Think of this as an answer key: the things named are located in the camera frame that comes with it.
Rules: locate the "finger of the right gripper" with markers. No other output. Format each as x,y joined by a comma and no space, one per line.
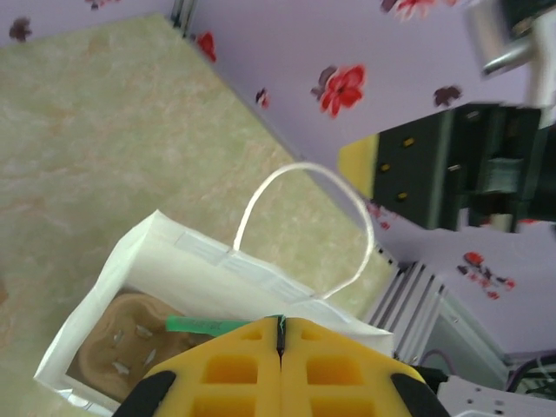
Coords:
412,169

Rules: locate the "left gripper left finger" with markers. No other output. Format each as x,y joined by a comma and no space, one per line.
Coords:
226,382

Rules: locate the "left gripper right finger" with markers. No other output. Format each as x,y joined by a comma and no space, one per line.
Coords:
347,382

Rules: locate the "green paper-wrapped straw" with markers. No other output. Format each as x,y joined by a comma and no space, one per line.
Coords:
195,324

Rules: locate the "brown pulp cup carrier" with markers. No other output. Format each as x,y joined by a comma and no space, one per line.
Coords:
121,317

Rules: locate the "white patterned paper gift bag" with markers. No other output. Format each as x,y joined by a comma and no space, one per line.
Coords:
174,260

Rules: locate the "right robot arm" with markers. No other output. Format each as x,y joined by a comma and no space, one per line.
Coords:
499,399

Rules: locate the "right aluminium corner post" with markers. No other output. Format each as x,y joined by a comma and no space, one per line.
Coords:
182,13

